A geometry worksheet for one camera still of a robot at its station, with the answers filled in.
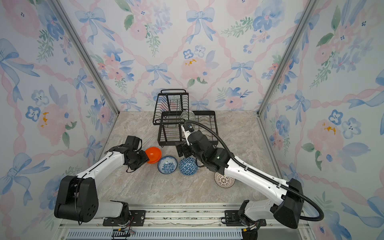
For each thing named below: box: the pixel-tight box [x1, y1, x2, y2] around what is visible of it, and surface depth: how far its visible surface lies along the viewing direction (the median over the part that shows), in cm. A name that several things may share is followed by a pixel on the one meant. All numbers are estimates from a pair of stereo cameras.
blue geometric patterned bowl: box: [178, 157, 199, 176], surface depth 92 cm
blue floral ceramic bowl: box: [157, 155, 178, 175], surface depth 92 cm
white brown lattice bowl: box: [214, 172, 236, 189], surface depth 86 cm
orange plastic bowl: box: [145, 146, 162, 164], surface depth 94 cm
